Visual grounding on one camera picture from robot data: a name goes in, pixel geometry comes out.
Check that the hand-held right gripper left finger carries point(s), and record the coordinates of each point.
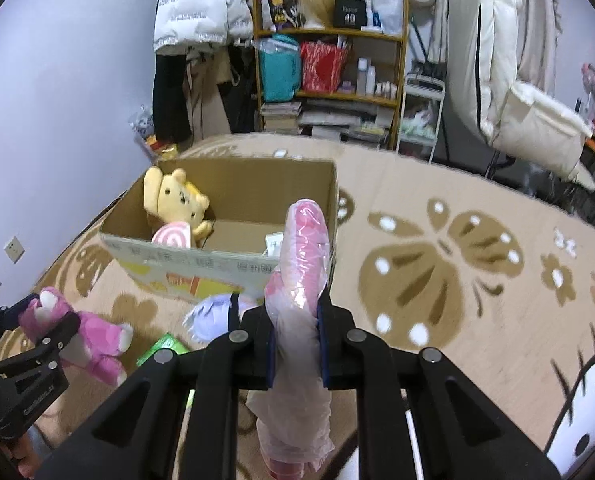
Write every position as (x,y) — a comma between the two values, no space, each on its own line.
(271,360)

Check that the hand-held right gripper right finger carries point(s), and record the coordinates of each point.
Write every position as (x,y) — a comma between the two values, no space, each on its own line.
(323,360)

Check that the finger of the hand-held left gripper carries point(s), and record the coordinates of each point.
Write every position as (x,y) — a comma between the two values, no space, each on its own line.
(2,317)
(47,345)

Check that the pink bear plush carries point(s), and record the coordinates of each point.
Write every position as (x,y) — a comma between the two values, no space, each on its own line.
(97,340)

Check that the cardboard box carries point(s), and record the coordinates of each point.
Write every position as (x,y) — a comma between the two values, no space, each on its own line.
(177,265)

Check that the pink swirl roll plush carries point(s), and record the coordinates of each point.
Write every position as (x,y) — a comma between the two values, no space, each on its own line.
(172,235)

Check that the yellow bear plush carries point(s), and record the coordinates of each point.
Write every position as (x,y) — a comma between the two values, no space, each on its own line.
(175,195)

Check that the purple-haired plush doll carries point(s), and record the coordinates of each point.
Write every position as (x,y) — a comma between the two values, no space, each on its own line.
(210,317)

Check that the green tissue packet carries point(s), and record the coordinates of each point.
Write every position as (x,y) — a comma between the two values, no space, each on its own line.
(165,347)

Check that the beige patterned blanket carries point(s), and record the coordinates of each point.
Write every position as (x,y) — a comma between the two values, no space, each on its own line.
(477,210)

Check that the plastic bag of snacks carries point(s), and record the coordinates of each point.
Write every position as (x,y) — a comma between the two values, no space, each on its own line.
(147,130)

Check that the stack of books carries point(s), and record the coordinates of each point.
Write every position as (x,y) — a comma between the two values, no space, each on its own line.
(280,117)

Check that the pile of papers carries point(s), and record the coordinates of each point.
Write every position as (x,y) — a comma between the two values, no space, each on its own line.
(342,117)

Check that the beige hanging trousers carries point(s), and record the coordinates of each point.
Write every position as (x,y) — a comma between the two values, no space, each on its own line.
(207,105)

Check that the black hanging garment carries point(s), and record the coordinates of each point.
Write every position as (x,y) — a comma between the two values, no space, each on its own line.
(170,100)

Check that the row of cosmetic bottles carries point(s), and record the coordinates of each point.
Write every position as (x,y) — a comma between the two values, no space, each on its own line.
(377,82)

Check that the teal bag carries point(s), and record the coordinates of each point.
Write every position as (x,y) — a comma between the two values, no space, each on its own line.
(280,72)

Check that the white trolley cart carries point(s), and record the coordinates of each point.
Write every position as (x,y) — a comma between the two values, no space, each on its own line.
(420,85)

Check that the red gift bag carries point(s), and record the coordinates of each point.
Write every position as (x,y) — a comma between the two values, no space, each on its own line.
(322,67)

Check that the wooden shelf rack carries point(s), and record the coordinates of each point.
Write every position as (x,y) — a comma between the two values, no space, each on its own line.
(402,60)

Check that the black box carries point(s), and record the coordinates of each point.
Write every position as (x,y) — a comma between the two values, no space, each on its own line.
(350,12)

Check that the cream padded recliner chair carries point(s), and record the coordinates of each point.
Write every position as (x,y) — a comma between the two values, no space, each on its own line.
(507,60)

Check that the blonde wig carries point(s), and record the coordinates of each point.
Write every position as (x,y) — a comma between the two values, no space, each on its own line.
(316,5)

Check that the colourful printed packet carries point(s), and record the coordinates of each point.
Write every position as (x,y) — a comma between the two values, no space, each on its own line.
(280,2)

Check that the white puffer jacket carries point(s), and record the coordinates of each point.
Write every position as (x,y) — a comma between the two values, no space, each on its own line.
(197,5)

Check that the white plastic bag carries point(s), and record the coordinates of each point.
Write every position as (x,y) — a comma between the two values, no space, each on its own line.
(387,0)

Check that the pink desk fan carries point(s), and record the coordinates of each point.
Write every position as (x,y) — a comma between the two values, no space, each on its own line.
(590,77)

